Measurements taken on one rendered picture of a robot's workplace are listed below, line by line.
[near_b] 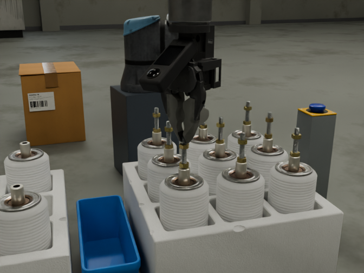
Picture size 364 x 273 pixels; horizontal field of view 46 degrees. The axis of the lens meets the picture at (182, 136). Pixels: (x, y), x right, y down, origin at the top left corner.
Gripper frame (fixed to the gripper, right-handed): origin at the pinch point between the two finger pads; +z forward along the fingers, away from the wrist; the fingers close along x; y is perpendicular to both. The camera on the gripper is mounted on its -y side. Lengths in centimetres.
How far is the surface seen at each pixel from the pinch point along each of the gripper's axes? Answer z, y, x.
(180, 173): 7.1, -0.5, -0.1
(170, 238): 16.5, -7.4, -3.4
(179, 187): 9.2, -2.3, -1.2
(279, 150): 9.2, 27.7, -6.5
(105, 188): 35, 24, 51
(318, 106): 1.6, 43.7, -8.6
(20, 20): 10, 301, 550
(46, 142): 34, 37, 103
